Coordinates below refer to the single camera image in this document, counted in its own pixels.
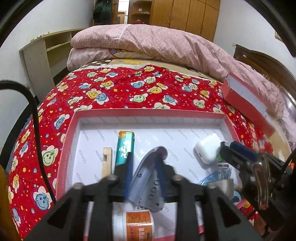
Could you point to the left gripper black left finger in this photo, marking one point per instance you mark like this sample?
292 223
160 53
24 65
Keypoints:
67 219

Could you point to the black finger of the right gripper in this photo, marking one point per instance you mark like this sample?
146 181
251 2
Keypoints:
235 159
244 151

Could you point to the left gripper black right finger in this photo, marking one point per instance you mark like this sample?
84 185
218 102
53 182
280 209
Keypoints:
221 219

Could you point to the blue translucent correction tape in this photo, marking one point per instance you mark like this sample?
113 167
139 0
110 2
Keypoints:
219 175

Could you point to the light wooden stand piece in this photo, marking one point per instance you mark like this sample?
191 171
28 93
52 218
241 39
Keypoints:
107 162

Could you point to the grey metal block with holes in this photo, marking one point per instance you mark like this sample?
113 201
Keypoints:
148 181

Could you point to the teal cartoon lighter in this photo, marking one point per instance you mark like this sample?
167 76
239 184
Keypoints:
125 145

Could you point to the white USB charger cube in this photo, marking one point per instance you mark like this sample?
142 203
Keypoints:
226 186

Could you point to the white earbuds case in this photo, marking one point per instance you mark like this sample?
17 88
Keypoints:
208 148

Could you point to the white orange pill bottle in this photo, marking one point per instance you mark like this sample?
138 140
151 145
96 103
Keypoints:
133 225

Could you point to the red box lid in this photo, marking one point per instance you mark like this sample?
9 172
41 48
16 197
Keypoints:
239 95

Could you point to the red cardboard box tray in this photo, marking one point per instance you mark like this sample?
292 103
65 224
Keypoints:
91 131

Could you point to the dark wooden headboard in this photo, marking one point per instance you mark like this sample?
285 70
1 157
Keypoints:
272 69

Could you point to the brown wooden wardrobe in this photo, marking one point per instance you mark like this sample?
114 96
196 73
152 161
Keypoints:
194 16

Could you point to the beige open shelf unit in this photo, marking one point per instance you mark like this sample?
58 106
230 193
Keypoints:
46 57

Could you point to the pink folded quilt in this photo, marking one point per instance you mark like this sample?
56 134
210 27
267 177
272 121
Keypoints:
173 46

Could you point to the dark hanging clothes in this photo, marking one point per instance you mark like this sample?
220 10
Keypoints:
102 13

